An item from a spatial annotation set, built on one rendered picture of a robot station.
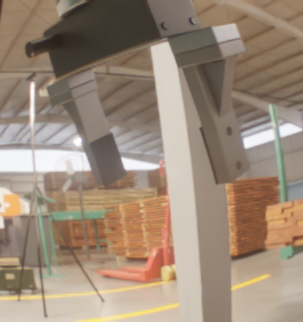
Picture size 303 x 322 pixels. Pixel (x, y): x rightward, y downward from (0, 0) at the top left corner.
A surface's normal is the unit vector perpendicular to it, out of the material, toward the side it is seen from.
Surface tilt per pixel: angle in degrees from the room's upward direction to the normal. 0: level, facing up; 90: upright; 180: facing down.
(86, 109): 98
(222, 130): 98
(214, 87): 113
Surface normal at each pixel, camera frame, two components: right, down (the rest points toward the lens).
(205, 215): 0.52, -0.19
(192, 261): -0.85, 0.00
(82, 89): 0.66, -0.06
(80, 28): -0.68, 0.37
